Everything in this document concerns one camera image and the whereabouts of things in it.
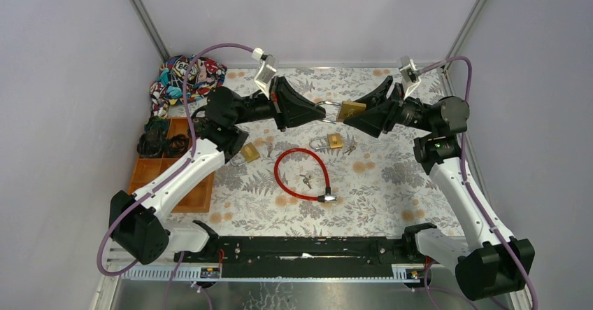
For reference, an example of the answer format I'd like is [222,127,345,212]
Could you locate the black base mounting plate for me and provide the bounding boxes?
[173,236,429,279]

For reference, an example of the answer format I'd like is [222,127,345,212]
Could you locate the brass padlock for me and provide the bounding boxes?
[309,133,344,151]
[229,142,261,167]
[315,101,366,124]

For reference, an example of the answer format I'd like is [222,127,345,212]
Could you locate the silver keys of cable lock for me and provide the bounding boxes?
[299,174,312,190]

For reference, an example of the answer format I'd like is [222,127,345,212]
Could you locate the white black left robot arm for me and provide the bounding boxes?
[108,77,328,265]

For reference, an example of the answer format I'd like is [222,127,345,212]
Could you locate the colourful comic print cloth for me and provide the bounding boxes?
[149,55,227,118]

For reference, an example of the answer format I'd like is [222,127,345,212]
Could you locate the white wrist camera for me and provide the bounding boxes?
[252,48,277,98]
[398,56,422,99]

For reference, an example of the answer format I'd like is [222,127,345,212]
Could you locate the floral patterned table mat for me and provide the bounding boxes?
[131,66,487,238]

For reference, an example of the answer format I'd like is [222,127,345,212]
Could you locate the orange wooden compartment tray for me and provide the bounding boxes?
[127,117,214,213]

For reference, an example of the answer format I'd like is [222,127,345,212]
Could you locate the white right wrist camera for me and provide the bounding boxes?
[398,56,422,99]

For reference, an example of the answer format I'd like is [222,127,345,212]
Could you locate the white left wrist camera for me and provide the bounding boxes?
[252,48,277,98]

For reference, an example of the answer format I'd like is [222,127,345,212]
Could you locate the red cable lock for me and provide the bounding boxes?
[273,148,337,204]

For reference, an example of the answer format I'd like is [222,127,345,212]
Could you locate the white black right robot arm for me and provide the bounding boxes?
[344,76,535,301]

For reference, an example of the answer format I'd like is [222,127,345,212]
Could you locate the aluminium frame rail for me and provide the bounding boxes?
[128,0,170,61]

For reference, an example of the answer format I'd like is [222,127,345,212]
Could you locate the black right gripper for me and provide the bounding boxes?
[344,76,436,139]

